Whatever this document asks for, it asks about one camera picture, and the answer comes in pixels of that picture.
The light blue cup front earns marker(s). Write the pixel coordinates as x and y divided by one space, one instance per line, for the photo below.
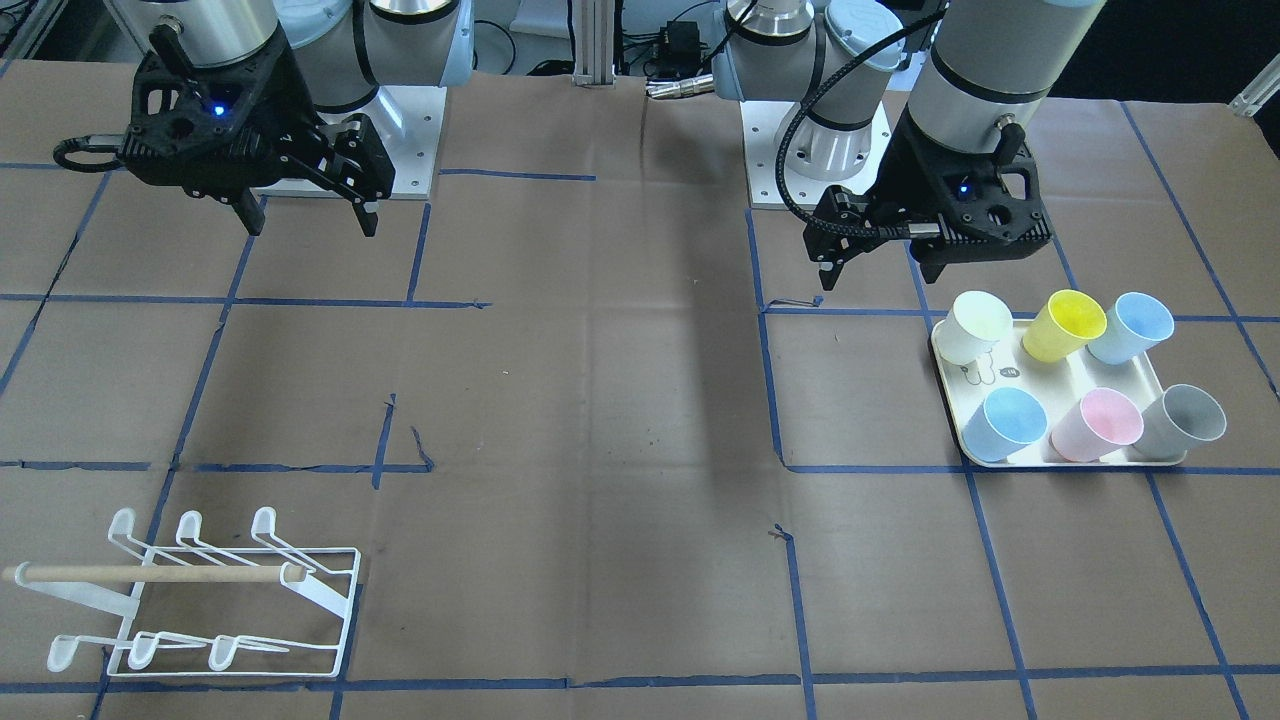
1007 420

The grey ikea cup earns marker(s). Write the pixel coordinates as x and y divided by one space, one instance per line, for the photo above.
1181 418

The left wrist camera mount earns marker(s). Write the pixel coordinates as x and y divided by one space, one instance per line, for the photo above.
982 207

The pink ikea cup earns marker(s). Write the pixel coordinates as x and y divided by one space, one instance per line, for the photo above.
1101 422

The white wire cup rack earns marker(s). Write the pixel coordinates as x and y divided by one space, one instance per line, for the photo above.
265 608

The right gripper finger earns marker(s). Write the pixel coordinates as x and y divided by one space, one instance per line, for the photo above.
366 213
250 212

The black power adapter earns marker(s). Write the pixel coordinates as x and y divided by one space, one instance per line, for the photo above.
678 50

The light blue cup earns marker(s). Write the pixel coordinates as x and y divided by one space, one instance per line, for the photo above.
1135 323
1007 420

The light blue cup rear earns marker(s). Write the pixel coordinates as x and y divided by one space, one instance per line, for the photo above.
1135 323

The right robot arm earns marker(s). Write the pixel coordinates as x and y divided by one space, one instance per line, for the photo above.
391 43

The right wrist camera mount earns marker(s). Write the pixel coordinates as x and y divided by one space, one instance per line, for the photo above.
216 131

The white ikea cup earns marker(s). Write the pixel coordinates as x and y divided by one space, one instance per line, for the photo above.
976 322

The yellow ikea cup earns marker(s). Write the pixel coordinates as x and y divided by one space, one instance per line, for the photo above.
1068 321

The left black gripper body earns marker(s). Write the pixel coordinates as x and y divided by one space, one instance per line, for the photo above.
908 175

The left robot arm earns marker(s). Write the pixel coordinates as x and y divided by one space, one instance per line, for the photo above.
990 59

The cream serving tray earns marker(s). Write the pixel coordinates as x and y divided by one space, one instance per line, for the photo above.
1056 386

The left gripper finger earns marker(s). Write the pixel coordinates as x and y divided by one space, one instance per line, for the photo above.
932 268
831 265

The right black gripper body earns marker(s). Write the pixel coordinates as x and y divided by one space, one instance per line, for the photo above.
287 112

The aluminium frame post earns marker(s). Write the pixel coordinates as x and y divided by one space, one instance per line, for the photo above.
594 27

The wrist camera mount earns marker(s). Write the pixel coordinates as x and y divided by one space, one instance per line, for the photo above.
216 131
982 207

